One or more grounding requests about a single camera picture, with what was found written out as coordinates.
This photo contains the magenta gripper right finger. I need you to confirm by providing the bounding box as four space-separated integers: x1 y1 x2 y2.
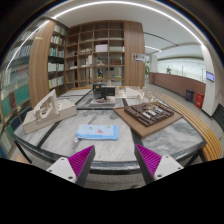
134 144 183 184

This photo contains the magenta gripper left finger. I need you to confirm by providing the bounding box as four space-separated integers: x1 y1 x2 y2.
47 145 95 187

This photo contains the light blue folded towel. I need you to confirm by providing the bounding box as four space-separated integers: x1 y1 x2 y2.
75 124 119 140

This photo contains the dark brown architectural model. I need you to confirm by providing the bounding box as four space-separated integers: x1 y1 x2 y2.
124 103 174 127

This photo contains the wooden slatted bench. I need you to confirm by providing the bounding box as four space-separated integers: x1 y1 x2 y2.
155 93 223 161

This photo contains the white architectural model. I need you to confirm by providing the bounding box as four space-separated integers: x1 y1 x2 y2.
23 90 77 134

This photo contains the black model on grey base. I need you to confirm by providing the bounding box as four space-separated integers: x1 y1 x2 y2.
90 83 115 107

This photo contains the dark grey bin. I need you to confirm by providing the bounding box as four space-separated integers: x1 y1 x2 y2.
185 89 194 102

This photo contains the white model at back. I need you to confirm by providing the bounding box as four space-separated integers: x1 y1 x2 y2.
115 86 144 99

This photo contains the red bin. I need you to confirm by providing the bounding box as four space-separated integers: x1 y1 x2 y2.
195 92 204 109

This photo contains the large wooden bookshelf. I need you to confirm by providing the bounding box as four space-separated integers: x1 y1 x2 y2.
28 20 145 105

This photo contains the glass-front bookcase at left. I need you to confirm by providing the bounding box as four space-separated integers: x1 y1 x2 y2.
0 19 46 159

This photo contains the wall-mounted screen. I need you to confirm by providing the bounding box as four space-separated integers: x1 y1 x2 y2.
206 71 215 82

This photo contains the poster on wooden wall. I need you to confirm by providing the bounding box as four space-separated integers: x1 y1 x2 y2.
132 53 146 63

